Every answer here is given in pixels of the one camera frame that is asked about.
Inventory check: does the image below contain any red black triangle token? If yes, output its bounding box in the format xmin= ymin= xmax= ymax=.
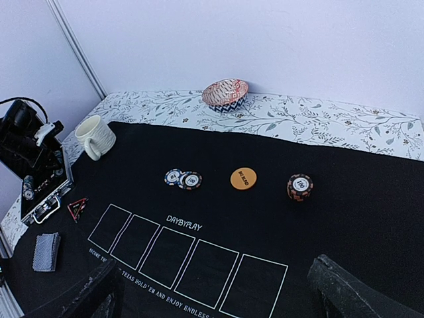
xmin=67 ymin=197 xmax=89 ymax=223

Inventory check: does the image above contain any red patterned small bowl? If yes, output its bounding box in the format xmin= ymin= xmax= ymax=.
xmin=201 ymin=78 xmax=248 ymax=113

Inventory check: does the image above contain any orange big blind button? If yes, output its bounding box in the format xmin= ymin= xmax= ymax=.
xmin=230 ymin=167 xmax=257 ymax=190

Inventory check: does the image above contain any front aluminium rail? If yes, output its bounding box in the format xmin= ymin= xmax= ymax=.
xmin=1 ymin=231 xmax=24 ymax=318

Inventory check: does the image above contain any blue white ten chip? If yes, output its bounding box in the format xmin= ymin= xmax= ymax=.
xmin=164 ymin=168 xmax=184 ymax=186

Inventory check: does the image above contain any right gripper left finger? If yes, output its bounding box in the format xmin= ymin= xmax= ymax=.
xmin=25 ymin=259 xmax=125 ymax=317

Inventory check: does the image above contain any cream ceramic mug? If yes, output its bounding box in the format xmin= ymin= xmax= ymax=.
xmin=74 ymin=115 xmax=117 ymax=161

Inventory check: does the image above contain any poker chip stack front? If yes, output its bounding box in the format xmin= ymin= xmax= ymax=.
xmin=22 ymin=175 xmax=35 ymax=201

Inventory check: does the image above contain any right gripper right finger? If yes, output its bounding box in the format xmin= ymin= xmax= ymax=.
xmin=307 ymin=254 xmax=423 ymax=317

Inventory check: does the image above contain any black poker table mat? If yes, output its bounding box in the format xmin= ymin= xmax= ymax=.
xmin=5 ymin=123 xmax=423 ymax=317

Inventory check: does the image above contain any aluminium poker chip case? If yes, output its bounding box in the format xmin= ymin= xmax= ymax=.
xmin=13 ymin=144 xmax=74 ymax=226

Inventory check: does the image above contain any blue playing card deck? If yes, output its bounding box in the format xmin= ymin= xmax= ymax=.
xmin=32 ymin=233 xmax=60 ymax=272

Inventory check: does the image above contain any left aluminium frame post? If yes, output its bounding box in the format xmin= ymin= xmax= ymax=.
xmin=46 ymin=0 xmax=108 ymax=100

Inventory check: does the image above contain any orange black hundred chip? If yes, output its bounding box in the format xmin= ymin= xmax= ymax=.
xmin=178 ymin=172 xmax=203 ymax=190

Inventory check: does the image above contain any orange hundred chip stack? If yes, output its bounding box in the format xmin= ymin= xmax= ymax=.
xmin=286 ymin=173 xmax=314 ymax=202

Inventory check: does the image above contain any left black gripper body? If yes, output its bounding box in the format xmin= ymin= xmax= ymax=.
xmin=1 ymin=99 xmax=63 ymax=172

